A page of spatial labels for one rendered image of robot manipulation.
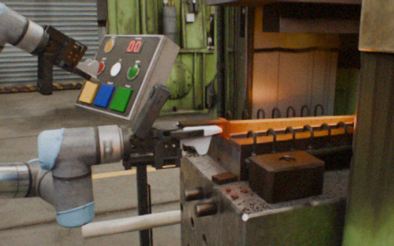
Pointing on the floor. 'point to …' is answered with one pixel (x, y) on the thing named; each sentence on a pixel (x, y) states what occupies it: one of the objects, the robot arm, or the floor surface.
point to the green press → (195, 57)
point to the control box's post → (142, 201)
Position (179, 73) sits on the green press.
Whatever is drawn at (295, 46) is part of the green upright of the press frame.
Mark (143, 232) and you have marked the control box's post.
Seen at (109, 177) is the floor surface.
